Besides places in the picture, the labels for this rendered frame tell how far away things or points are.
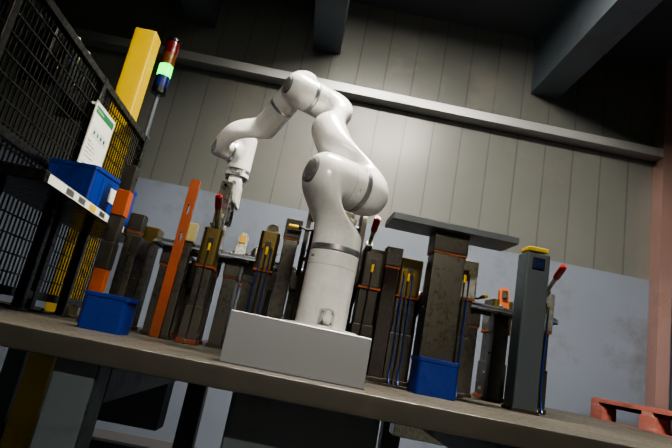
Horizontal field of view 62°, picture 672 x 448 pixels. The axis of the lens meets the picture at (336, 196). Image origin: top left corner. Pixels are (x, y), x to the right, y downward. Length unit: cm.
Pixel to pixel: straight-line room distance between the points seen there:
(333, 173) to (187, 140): 266
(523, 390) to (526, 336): 14
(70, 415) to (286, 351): 40
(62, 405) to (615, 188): 379
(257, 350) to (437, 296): 63
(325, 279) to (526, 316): 65
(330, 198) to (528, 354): 74
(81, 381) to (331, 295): 53
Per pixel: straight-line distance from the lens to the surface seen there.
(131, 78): 270
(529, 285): 170
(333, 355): 116
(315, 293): 128
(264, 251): 171
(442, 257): 162
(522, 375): 168
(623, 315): 416
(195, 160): 384
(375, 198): 138
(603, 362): 407
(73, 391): 116
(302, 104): 164
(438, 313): 160
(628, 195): 436
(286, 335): 115
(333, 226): 131
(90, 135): 218
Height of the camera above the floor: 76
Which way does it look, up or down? 15 degrees up
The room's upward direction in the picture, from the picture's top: 11 degrees clockwise
